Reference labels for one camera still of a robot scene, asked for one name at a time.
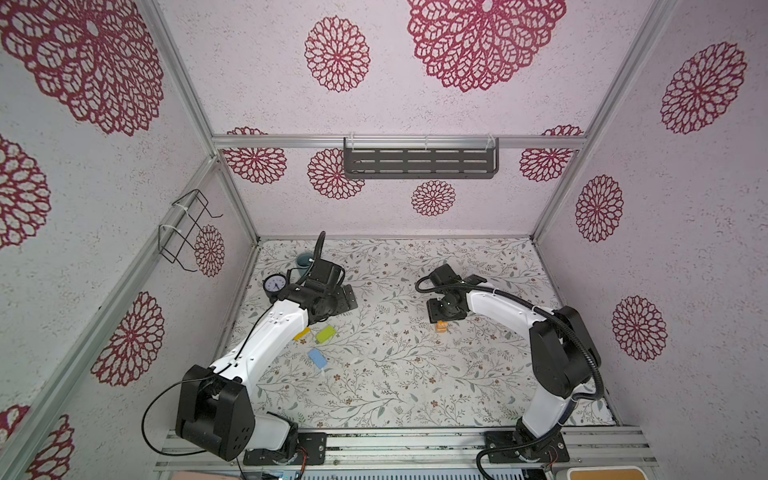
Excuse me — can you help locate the lime green rectangular block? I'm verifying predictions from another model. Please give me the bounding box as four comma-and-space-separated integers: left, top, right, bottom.
315, 326, 337, 344

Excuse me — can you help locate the light blue rectangular block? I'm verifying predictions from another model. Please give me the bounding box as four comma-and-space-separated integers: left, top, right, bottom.
308, 349, 328, 370

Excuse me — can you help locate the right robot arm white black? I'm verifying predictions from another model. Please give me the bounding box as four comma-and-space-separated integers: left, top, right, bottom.
415, 272, 605, 445

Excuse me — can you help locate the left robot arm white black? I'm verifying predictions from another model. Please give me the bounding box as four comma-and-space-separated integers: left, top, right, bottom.
175, 285, 357, 461

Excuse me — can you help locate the yellow house-shaped block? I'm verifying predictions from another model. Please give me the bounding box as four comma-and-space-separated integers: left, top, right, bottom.
293, 328, 311, 343

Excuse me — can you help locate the teal ceramic cup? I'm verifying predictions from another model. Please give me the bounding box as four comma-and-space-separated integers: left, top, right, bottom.
296, 251, 314, 270

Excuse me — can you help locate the black alarm clock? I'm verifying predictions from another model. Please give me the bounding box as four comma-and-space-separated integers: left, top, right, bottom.
262, 273, 288, 301

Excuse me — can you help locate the orange white box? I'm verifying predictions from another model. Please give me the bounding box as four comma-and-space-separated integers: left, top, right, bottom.
555, 466, 648, 480

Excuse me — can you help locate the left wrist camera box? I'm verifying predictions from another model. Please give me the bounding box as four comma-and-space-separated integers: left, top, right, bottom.
303, 259, 346, 292

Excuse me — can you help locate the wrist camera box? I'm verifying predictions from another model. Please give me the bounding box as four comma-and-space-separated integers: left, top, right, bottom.
303, 259, 346, 292
428, 264, 463, 290

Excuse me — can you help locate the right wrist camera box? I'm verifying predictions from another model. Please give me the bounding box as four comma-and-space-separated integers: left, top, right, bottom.
428, 264, 463, 290

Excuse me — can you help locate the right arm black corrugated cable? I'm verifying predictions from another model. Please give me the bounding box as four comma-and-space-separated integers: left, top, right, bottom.
414, 272, 606, 480

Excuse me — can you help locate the aluminium front rail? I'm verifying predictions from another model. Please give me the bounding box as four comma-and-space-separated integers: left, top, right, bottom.
149, 426, 662, 479

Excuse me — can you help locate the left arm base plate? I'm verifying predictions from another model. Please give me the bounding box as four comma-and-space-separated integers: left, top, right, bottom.
243, 432, 328, 467

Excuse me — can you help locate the dark grey wall shelf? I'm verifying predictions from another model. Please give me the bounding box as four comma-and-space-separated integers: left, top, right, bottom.
342, 138, 499, 180

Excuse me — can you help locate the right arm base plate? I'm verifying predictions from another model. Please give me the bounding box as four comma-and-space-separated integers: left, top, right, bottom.
483, 430, 571, 464

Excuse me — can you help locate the black wire wall rack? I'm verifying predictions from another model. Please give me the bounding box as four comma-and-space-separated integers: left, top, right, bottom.
156, 189, 225, 277

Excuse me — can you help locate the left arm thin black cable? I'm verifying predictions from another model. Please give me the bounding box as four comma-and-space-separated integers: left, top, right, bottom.
140, 305, 271, 458

